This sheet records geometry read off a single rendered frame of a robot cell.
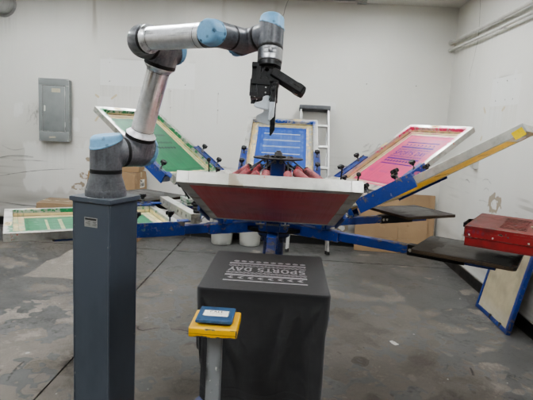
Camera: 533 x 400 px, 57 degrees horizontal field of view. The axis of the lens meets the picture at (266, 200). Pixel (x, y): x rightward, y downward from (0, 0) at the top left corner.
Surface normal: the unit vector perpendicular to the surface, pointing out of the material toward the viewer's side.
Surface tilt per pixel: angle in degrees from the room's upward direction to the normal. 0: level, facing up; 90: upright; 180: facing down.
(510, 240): 90
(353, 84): 90
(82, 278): 90
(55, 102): 90
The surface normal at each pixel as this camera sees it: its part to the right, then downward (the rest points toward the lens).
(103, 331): -0.36, 0.12
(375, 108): -0.04, 0.15
